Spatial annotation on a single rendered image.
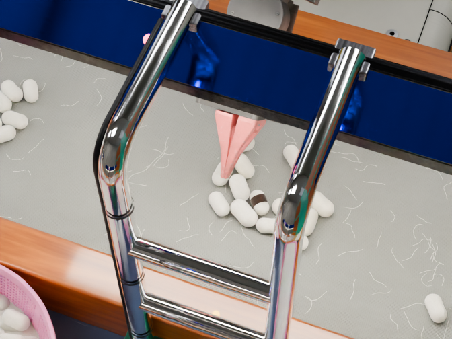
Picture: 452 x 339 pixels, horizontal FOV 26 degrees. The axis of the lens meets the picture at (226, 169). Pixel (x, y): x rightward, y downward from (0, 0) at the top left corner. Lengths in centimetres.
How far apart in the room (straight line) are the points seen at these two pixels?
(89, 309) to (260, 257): 20
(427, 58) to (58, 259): 53
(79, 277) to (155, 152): 20
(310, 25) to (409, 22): 69
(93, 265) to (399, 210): 37
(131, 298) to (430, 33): 112
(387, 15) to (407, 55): 69
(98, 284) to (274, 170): 26
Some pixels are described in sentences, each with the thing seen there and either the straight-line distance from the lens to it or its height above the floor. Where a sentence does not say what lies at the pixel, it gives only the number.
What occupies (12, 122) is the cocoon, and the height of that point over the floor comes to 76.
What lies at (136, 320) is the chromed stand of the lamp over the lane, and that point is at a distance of 103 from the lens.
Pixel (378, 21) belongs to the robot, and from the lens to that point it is 196.
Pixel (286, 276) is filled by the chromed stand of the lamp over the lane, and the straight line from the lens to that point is 81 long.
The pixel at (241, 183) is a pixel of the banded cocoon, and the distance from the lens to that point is 116.
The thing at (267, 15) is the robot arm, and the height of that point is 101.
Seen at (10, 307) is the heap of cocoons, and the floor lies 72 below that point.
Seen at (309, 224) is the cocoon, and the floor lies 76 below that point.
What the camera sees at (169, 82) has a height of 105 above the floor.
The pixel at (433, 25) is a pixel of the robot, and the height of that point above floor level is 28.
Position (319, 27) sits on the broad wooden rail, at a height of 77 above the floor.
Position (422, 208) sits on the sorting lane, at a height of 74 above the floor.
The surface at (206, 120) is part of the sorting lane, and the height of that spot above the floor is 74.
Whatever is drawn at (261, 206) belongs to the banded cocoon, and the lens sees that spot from 115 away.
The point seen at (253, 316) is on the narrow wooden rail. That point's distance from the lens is 108.
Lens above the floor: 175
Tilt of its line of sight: 58 degrees down
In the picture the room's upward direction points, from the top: straight up
